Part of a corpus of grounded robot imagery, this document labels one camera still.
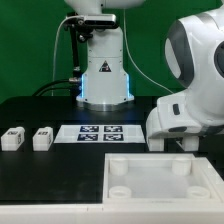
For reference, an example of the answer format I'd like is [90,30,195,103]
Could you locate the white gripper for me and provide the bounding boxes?
[146,91,224,152]

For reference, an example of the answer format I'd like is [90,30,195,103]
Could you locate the black base cables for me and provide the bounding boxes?
[32,77,83,97]

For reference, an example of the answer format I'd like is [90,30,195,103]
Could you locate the white camera cable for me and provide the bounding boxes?
[51,16,79,97]

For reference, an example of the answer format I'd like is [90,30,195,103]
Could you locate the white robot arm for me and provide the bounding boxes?
[64,0,224,151]

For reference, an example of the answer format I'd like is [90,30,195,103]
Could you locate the white square tabletop part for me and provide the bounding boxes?
[103,153,224,204]

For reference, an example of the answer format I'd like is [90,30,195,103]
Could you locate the white sheet with AprilTags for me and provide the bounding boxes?
[54,125,145,143]

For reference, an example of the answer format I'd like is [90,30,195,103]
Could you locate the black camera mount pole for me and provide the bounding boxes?
[65,20,81,77]

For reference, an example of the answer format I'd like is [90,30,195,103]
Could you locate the black camera on mount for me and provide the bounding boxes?
[77,14,117,29]

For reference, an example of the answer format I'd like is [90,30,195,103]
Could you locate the white cable behind robot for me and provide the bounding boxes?
[122,9,174,95]

